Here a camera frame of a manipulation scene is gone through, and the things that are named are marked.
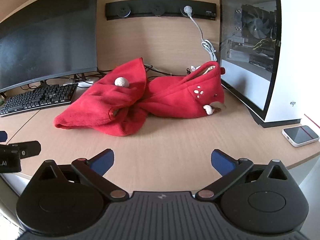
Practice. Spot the white glass-sided computer case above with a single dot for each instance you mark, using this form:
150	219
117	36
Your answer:
287	55

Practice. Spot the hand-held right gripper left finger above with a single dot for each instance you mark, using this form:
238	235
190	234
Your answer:
102	163

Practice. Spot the white smartphone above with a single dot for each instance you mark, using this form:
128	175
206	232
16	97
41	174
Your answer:
300	135

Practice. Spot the black curved monitor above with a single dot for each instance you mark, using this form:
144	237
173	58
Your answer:
50	30

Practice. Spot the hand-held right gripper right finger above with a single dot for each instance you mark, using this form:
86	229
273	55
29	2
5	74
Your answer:
222	163

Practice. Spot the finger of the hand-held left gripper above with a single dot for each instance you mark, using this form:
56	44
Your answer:
27	148
3	136

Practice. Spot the black wall socket bar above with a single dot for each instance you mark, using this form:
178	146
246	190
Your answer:
140	10

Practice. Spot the black mechanical keyboard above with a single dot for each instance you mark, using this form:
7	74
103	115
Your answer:
37	97

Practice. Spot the red fleece hooded garment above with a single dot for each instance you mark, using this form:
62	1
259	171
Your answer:
100	105

